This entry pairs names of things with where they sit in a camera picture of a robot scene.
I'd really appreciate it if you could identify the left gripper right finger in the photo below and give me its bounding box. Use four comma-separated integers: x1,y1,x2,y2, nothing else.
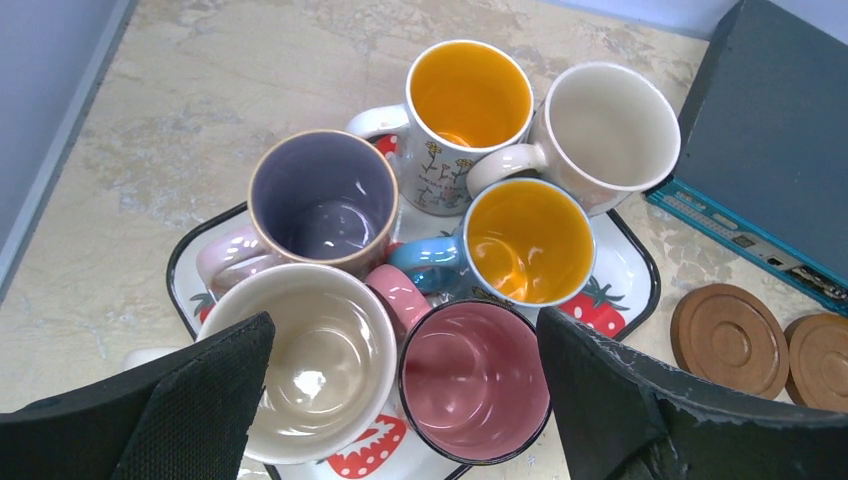
537,307,847,479

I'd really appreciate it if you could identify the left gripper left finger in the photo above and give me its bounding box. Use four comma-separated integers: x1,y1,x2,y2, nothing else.
1,313,275,479

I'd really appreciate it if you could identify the wooden coaster five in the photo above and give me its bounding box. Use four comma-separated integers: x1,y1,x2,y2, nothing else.
670,283,789,400

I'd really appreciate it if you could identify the wooden coaster one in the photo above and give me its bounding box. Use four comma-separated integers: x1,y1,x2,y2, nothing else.
785,313,847,412

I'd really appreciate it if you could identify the cream white mug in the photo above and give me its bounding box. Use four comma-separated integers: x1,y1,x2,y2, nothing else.
466,62,681,216

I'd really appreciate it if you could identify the white strawberry tray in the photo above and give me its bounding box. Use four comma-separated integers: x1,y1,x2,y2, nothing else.
166,203,661,479

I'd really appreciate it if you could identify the pink inside dark mug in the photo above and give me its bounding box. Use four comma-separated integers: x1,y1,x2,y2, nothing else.
366,265,551,465

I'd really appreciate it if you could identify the beige cream mug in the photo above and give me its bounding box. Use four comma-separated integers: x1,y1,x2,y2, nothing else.
196,263,397,464

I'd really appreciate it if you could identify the blue mug orange inside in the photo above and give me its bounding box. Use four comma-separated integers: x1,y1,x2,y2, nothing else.
388,178,596,308

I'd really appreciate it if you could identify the purple inside pink mug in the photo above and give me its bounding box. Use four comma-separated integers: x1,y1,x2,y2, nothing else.
196,130,399,291

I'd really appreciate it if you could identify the white floral mug orange inside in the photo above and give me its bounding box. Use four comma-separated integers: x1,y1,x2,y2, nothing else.
346,39,534,216

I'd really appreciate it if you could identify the dark blue network switch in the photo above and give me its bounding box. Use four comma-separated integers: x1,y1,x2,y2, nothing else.
646,1,847,314

